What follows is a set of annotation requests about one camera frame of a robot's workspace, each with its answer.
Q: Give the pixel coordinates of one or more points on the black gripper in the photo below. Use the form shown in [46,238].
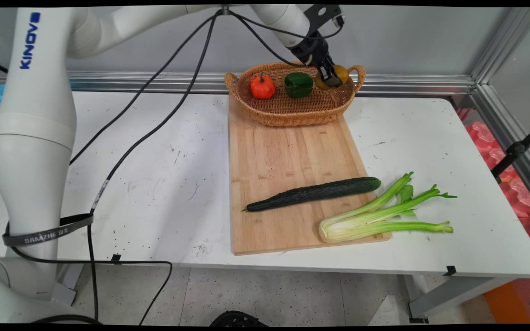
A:
[310,48]

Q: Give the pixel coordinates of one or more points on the brown potato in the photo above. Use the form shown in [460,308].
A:
[341,72]

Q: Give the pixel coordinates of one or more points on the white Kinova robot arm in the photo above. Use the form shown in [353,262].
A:
[35,115]

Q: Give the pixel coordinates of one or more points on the green bell pepper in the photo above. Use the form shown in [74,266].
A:
[298,85]

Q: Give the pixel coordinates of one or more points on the woven wicker basket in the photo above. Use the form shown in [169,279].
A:
[292,110]

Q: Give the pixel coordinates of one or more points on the red tomato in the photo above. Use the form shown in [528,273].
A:
[263,87]

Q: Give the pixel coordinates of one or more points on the wooden cutting board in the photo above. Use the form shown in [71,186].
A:
[274,165]

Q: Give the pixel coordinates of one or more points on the dark green cucumber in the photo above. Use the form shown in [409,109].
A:
[315,193]

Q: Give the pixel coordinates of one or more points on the green celery bunch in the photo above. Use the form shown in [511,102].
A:
[366,220]

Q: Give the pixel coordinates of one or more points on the black tripod stand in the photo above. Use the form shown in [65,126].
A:
[515,149]

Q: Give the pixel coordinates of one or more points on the red foam floor mat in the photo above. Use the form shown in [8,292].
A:
[518,193]

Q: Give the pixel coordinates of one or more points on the black tape mark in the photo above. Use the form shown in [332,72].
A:
[116,259]
[450,271]

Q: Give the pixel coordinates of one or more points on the grey metal table leg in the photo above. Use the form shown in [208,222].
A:
[69,280]
[449,294]

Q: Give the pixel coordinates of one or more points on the black round floor object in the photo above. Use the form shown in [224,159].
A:
[237,318]

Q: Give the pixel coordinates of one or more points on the orange floor panel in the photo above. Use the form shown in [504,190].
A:
[506,303]

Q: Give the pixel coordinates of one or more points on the black grey camera mount bracket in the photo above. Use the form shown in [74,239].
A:
[322,14]

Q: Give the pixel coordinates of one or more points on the long aluminium frame rail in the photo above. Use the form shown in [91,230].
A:
[407,85]

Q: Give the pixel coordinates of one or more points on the slanted aluminium frame rail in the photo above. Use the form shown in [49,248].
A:
[499,119]

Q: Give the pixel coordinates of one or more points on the aluminium frame corner post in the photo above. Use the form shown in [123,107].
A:
[504,41]

